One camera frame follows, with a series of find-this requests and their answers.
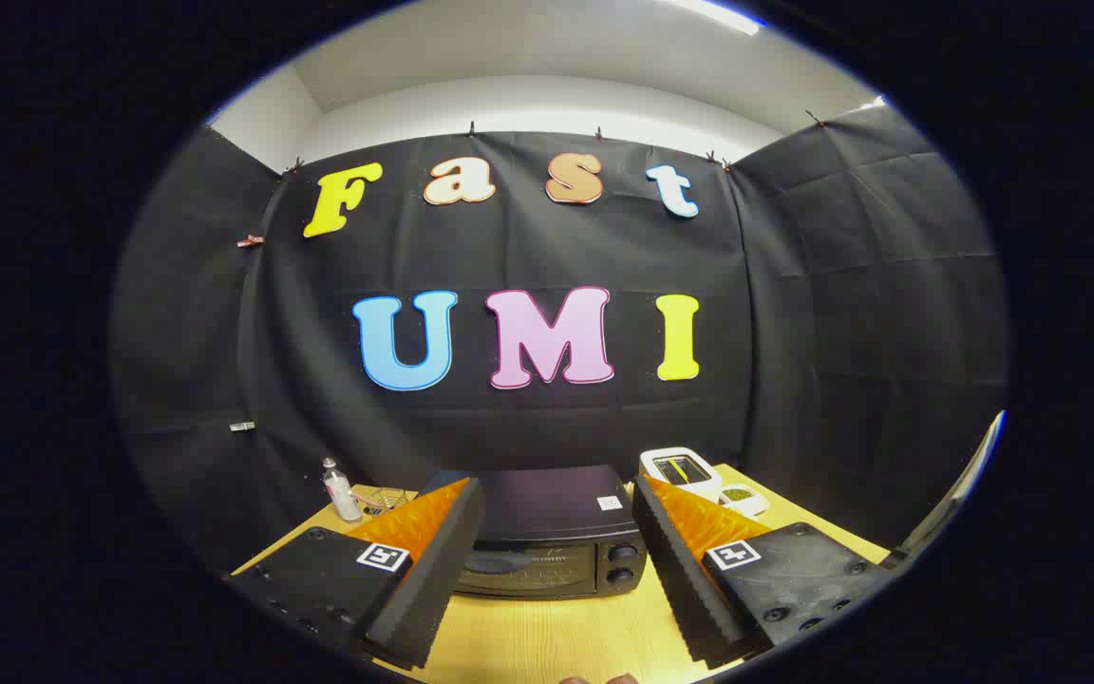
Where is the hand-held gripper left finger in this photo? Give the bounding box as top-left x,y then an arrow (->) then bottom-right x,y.
224,475 -> 488,669

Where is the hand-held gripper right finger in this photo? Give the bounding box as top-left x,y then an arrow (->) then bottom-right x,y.
631,473 -> 895,668

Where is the black toaster oven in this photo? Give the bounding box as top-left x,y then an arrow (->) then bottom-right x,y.
419,465 -> 649,600

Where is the white pop-up toaster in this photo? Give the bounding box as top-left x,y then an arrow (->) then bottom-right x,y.
640,447 -> 725,503

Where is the white divided dish with beans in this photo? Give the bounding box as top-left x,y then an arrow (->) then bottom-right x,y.
718,484 -> 770,517

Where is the small clear bottle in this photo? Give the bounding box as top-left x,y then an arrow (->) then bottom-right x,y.
322,457 -> 363,523

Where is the small wire basket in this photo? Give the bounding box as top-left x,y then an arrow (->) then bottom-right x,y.
357,487 -> 420,519

